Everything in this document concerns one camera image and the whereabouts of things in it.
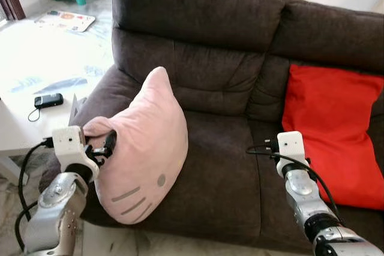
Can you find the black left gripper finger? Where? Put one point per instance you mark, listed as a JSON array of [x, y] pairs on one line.
[[110, 142]]

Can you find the pink cat face pillow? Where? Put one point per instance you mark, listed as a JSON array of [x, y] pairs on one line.
[[147, 148]]

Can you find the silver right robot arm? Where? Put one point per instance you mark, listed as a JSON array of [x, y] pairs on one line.
[[306, 199]]

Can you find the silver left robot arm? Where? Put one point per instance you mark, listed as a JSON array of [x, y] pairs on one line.
[[57, 208]]

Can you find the dark grey fabric sofa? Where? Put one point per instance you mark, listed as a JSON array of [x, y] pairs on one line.
[[222, 172]]

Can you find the red rectangular pillow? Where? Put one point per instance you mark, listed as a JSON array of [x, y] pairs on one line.
[[336, 124]]

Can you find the white coffee table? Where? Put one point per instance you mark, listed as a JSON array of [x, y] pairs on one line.
[[18, 139]]

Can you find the colourful printed play mat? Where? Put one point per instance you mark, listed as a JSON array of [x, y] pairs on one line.
[[65, 20]]

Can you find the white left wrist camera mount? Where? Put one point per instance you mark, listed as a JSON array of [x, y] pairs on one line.
[[67, 141]]

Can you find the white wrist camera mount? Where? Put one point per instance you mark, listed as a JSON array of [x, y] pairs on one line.
[[292, 147], [67, 141]]

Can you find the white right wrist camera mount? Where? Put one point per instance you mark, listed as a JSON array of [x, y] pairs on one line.
[[292, 147]]

